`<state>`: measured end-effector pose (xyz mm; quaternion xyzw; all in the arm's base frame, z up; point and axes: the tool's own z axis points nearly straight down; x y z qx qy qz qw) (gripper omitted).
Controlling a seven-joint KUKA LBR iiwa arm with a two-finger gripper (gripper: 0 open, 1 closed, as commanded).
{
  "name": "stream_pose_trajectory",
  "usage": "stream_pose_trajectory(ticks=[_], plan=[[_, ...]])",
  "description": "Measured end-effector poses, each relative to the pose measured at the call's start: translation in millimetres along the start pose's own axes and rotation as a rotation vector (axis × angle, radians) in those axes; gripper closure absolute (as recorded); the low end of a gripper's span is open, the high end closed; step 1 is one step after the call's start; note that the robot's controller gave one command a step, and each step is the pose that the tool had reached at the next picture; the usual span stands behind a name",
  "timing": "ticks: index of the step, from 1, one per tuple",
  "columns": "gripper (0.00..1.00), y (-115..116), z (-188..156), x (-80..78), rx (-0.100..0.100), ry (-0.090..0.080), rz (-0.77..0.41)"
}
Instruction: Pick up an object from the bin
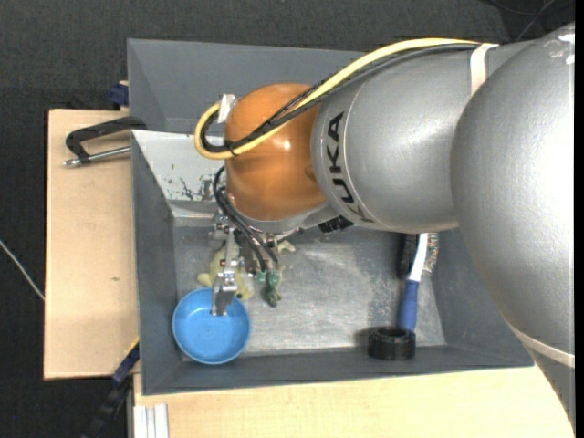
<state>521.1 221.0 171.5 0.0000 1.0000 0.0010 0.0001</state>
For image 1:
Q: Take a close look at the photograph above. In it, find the black ring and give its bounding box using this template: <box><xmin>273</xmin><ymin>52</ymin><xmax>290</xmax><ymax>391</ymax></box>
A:
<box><xmin>367</xmin><ymin>326</ymin><xmax>417</xmax><ymax>361</ymax></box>

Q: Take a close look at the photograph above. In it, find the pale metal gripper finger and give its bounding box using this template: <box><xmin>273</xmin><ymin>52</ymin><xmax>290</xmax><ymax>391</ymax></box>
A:
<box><xmin>210</xmin><ymin>268</ymin><xmax>239</xmax><ymax>317</ymax></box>

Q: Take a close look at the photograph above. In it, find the blue and white brush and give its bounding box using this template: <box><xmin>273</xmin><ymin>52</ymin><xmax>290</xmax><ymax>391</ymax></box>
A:
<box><xmin>394</xmin><ymin>232</ymin><xmax>440</xmax><ymax>333</ymax></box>

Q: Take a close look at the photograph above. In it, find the pale yellow toy animal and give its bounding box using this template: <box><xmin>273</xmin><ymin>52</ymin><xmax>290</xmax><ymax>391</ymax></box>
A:
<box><xmin>196</xmin><ymin>238</ymin><xmax>297</xmax><ymax>303</ymax></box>

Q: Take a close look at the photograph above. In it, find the grey metal bin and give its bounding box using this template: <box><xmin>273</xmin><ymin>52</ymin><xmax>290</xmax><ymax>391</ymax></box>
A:
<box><xmin>126</xmin><ymin>37</ymin><xmax>536</xmax><ymax>396</ymax></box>

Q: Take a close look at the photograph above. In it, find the pale wood flat board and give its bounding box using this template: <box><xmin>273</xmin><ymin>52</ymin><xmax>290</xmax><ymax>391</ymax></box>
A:
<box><xmin>43</xmin><ymin>109</ymin><xmax>141</xmax><ymax>381</ymax></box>

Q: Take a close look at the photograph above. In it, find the blue bowl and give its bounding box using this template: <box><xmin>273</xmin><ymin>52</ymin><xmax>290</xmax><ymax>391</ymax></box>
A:
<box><xmin>172</xmin><ymin>287</ymin><xmax>252</xmax><ymax>366</ymax></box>

